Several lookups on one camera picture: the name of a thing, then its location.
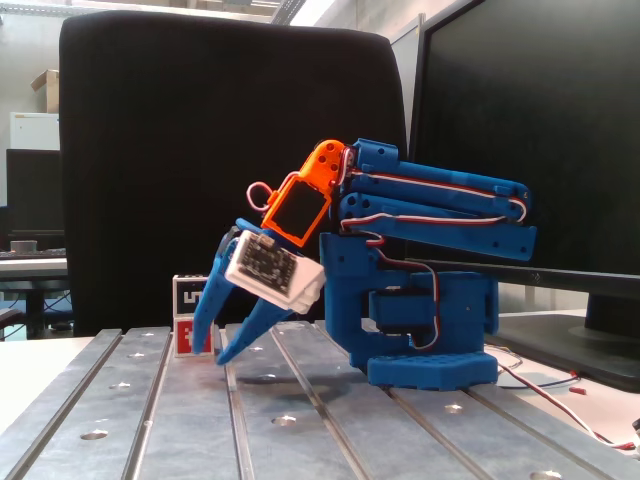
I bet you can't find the black office chair backrest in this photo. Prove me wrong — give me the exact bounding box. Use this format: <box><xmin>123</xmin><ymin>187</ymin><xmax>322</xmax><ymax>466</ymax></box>
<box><xmin>58</xmin><ymin>10</ymin><xmax>409</xmax><ymax>337</ymax></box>

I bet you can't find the white background desk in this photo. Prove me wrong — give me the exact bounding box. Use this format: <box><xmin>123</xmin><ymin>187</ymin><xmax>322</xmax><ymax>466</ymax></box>
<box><xmin>0</xmin><ymin>257</ymin><xmax>71</xmax><ymax>341</ymax></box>

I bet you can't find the red white black loose cable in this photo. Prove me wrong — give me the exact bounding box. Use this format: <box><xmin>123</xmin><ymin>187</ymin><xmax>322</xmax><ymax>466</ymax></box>
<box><xmin>492</xmin><ymin>349</ymin><xmax>640</xmax><ymax>451</ymax></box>

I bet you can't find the slotted metal base plate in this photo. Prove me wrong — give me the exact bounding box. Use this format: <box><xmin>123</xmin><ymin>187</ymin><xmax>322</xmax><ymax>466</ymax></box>
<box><xmin>0</xmin><ymin>319</ymin><xmax>640</xmax><ymax>480</ymax></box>

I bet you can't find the brown cardboard box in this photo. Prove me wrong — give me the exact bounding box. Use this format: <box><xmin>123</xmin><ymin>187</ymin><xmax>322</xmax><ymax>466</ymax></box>
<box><xmin>30</xmin><ymin>68</ymin><xmax>60</xmax><ymax>114</ymax></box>

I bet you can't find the black cube with white marker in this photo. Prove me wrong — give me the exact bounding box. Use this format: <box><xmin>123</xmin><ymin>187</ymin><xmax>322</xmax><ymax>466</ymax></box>
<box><xmin>172</xmin><ymin>273</ymin><xmax>211</xmax><ymax>318</ymax></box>

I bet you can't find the red cube with white marker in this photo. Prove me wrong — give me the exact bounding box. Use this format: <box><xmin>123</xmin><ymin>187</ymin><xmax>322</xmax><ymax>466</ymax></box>
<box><xmin>172</xmin><ymin>315</ymin><xmax>216</xmax><ymax>359</ymax></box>

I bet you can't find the grey partition panel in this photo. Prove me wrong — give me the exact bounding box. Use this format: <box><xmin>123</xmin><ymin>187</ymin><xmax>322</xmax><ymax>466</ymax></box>
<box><xmin>389</xmin><ymin>14</ymin><xmax>426</xmax><ymax>146</ymax></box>

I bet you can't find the small black background monitor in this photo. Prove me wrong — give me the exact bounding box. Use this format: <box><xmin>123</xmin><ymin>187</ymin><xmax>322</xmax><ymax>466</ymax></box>
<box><xmin>5</xmin><ymin>148</ymin><xmax>65</xmax><ymax>236</ymax></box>

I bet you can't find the red white black servo cable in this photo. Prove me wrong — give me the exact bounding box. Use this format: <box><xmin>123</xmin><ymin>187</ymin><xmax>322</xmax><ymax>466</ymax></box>
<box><xmin>372</xmin><ymin>234</ymin><xmax>444</xmax><ymax>351</ymax></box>

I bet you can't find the dark keyboard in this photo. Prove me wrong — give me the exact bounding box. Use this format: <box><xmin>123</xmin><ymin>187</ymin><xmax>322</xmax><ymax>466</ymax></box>
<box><xmin>0</xmin><ymin>248</ymin><xmax>68</xmax><ymax>259</ymax></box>

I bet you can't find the large black computer monitor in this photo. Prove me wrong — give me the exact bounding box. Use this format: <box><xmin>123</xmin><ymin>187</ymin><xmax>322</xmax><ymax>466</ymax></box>
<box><xmin>407</xmin><ymin>0</ymin><xmax>640</xmax><ymax>394</ymax></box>

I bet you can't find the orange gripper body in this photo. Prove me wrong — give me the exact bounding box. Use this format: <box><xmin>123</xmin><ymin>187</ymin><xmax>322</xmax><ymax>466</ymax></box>
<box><xmin>260</xmin><ymin>138</ymin><xmax>349</xmax><ymax>246</ymax></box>

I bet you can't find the white cabinet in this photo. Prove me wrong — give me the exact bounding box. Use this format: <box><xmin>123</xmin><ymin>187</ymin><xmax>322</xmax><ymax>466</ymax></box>
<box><xmin>9</xmin><ymin>111</ymin><xmax>61</xmax><ymax>150</ymax></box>

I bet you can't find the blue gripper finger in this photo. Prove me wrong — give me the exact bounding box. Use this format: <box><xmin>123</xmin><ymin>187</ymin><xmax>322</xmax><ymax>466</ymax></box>
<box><xmin>192</xmin><ymin>217</ymin><xmax>261</xmax><ymax>356</ymax></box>
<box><xmin>214</xmin><ymin>296</ymin><xmax>301</xmax><ymax>366</ymax></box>

